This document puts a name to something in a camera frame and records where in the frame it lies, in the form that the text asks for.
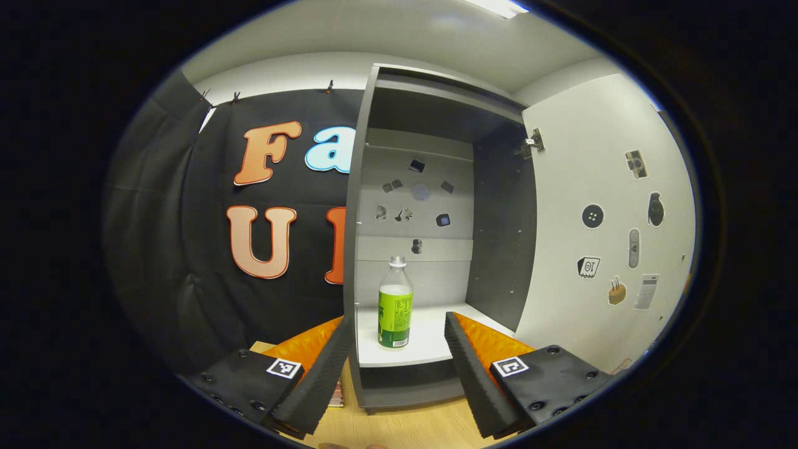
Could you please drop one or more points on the long ceiling light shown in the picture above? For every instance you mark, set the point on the long ceiling light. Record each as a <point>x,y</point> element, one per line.
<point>499,6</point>

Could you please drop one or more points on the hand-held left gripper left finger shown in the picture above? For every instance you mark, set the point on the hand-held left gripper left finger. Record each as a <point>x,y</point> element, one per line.
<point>324,374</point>

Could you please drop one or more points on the black backdrop cloth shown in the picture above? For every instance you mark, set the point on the black backdrop cloth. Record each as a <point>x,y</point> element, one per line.
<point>187,249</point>

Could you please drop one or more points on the green label plastic bottle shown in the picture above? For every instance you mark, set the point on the green label plastic bottle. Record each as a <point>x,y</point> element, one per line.
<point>394,312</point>

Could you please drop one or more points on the row of black cloth clips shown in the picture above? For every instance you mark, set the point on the row of black cloth clips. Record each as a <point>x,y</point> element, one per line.
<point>329,87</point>

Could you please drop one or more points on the grey cabinet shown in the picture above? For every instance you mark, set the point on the grey cabinet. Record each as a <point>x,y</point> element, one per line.
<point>499,237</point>

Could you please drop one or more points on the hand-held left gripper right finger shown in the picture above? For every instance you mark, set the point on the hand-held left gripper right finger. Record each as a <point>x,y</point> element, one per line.
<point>477,380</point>

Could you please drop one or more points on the book with brown picture cover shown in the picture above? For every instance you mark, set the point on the book with brown picture cover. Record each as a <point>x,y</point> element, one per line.
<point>336,390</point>

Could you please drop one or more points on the beige cabinet door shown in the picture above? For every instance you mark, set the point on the beige cabinet door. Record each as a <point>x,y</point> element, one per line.
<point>561,249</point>

